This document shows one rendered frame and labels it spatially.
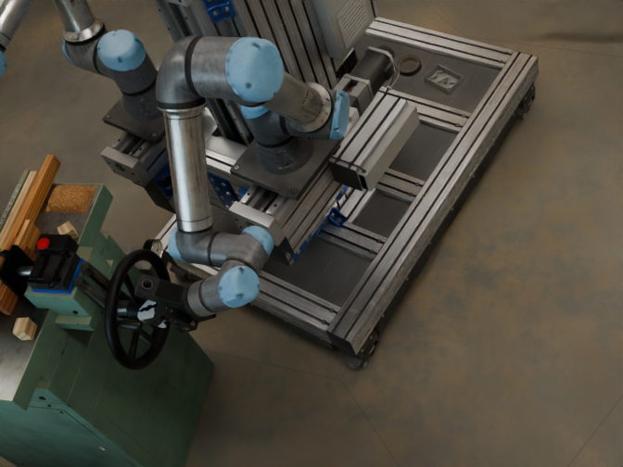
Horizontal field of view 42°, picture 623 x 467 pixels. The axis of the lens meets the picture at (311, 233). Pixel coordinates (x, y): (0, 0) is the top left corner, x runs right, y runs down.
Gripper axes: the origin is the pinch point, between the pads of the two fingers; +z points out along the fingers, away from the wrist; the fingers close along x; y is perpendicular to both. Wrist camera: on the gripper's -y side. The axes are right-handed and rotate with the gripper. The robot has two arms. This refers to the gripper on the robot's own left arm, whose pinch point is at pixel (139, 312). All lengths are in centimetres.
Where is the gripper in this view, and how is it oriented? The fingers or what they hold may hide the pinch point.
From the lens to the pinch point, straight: 186.2
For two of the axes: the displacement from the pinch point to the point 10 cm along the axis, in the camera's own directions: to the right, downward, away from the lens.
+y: 6.9, 5.0, 5.3
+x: 2.0, -8.3, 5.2
